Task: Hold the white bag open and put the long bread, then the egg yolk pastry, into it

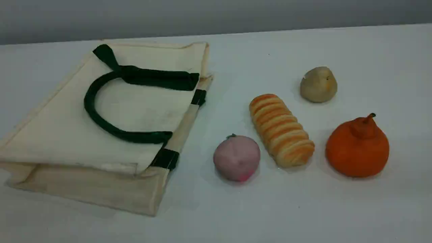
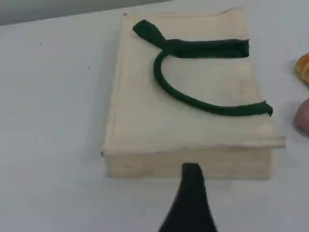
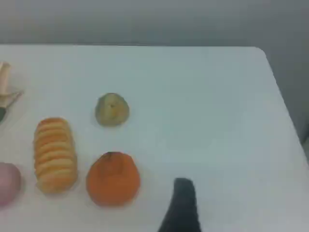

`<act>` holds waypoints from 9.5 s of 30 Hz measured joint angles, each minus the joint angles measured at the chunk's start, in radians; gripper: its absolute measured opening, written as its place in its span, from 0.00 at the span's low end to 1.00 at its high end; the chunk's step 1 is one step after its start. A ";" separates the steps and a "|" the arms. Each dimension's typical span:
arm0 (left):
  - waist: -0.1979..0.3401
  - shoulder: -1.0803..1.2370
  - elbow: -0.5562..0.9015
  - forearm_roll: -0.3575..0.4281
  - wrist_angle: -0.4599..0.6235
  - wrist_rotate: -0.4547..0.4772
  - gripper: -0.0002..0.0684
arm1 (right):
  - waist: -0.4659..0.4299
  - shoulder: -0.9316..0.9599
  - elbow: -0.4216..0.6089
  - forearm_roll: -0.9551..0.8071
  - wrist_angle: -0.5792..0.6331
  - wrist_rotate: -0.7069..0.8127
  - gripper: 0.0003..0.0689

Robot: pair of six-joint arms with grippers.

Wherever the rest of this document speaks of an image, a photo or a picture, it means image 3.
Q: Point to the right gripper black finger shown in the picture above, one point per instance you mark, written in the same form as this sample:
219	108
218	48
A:
184	207

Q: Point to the beige potato toy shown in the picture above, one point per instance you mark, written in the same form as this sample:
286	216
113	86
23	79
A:
112	110

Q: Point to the long ridged golden bread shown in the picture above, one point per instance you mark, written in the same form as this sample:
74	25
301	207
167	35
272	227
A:
55	154

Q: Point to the orange tangerine with stem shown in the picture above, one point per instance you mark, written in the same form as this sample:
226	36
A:
113	180

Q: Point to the pink round peach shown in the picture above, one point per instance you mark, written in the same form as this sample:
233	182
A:
7	183

